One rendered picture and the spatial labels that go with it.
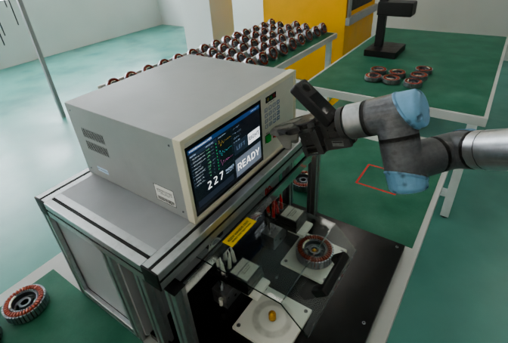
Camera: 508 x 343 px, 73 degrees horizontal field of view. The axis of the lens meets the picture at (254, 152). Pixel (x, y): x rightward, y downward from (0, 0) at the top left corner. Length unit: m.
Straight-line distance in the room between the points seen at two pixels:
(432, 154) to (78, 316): 1.00
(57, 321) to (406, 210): 1.17
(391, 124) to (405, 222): 0.70
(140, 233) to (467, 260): 1.96
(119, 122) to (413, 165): 0.59
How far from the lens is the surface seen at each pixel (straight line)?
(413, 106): 0.68
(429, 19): 5.95
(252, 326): 0.99
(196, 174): 0.70
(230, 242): 0.78
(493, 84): 2.70
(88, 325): 1.15
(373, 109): 0.71
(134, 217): 0.82
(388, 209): 1.38
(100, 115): 0.83
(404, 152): 0.70
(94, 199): 0.92
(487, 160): 0.73
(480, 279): 2.32
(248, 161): 0.84
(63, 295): 1.25
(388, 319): 1.08
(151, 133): 0.70
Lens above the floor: 1.62
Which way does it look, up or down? 32 degrees down
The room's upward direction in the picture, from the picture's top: 4 degrees counter-clockwise
